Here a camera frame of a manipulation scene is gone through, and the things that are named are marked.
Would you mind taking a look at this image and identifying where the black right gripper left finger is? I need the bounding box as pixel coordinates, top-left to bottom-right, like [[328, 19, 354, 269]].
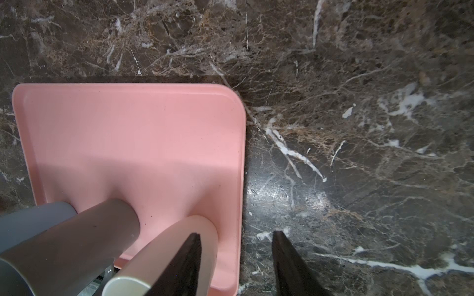
[[145, 233, 202, 296]]

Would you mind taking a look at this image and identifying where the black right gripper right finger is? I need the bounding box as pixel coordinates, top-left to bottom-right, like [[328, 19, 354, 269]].
[[272, 231, 331, 296]]

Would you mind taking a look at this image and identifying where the white mug pink handle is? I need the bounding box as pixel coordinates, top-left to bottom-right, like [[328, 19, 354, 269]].
[[102, 215, 218, 296]]

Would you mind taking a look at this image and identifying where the grey mug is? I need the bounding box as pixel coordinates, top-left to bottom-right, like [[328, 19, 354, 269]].
[[1, 199, 140, 296]]

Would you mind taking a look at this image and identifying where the white mug blue handle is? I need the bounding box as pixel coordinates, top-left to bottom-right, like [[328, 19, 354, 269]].
[[1, 202, 77, 253]]

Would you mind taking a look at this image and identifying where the pink tray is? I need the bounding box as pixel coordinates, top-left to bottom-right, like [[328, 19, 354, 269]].
[[12, 83, 246, 296]]

